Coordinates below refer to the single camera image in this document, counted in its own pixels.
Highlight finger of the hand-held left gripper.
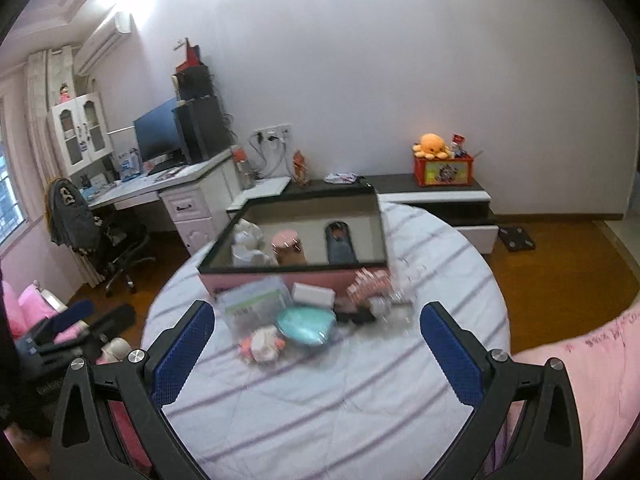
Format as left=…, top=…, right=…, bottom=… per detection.
left=29, top=299, right=97, bottom=347
left=75, top=305, right=138, bottom=348

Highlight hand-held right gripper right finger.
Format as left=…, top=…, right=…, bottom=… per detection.
left=419, top=301, right=587, bottom=480

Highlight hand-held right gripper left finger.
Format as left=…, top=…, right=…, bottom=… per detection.
left=50, top=300, right=216, bottom=480

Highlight teal round case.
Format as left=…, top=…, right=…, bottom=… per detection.
left=275, top=306, right=338, bottom=346

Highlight pink storage box black rim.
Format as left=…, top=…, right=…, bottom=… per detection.
left=197, top=182, right=390, bottom=302

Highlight beige round object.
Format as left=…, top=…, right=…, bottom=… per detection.
left=97, top=337, right=131, bottom=366

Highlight pink bag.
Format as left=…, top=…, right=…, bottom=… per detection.
left=0, top=280, right=67, bottom=337

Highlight black office chair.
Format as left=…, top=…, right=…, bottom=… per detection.
left=75, top=207, right=156, bottom=295

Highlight clear plastic item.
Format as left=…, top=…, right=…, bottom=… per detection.
left=370, top=287, right=417, bottom=324

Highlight pink and white small toy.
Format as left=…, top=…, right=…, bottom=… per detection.
left=238, top=325, right=286, bottom=364

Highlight clear plastic packet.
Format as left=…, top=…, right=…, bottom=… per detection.
left=215, top=280, right=294, bottom=334

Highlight dark grey jacket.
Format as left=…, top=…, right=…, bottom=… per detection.
left=43, top=177, right=102, bottom=254

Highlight black bathroom scale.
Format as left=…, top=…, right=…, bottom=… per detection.
left=498, top=226, right=536, bottom=252

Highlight white desk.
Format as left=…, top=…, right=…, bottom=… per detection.
left=87, top=147, right=247, bottom=257

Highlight small white box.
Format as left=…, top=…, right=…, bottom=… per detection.
left=292, top=282, right=336, bottom=309

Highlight window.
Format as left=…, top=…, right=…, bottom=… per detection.
left=0, top=97, right=32, bottom=247

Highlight pink blanket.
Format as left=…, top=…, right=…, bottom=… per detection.
left=492, top=299, right=640, bottom=480

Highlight pink lidded jar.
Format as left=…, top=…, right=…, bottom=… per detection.
left=271, top=230, right=309, bottom=266

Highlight dark blue flat case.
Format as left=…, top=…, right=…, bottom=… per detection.
left=325, top=221, right=359, bottom=264

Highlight black and white low cabinet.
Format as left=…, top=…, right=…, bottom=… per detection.
left=227, top=173, right=500, bottom=256

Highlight white glass-door cabinet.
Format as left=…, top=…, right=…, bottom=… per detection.
left=50, top=92, right=115, bottom=177

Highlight red printed toy box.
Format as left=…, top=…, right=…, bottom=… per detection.
left=412, top=154, right=475, bottom=188

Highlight black computer monitor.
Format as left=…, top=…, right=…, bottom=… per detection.
left=133, top=97, right=189, bottom=164

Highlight clear bottle red cap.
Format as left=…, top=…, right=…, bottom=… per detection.
left=234, top=145, right=254, bottom=189

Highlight beige curtain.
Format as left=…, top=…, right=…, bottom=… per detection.
left=24, top=45, right=77, bottom=201

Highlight black computer tower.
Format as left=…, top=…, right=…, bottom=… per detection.
left=172, top=95, right=232, bottom=164

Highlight orange octopus plush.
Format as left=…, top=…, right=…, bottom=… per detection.
left=412, top=132, right=455, bottom=161

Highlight brown figurine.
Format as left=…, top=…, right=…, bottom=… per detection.
left=292, top=149, right=311, bottom=187

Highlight black box on tower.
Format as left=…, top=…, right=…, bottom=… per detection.
left=172, top=66, right=217, bottom=102

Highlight white air conditioner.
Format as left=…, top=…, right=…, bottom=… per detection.
left=73, top=11, right=134, bottom=77

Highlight plugged cables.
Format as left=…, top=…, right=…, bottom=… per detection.
left=249, top=135, right=292, bottom=179

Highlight white wall power strip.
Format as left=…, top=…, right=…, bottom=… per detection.
left=252, top=122, right=294, bottom=144

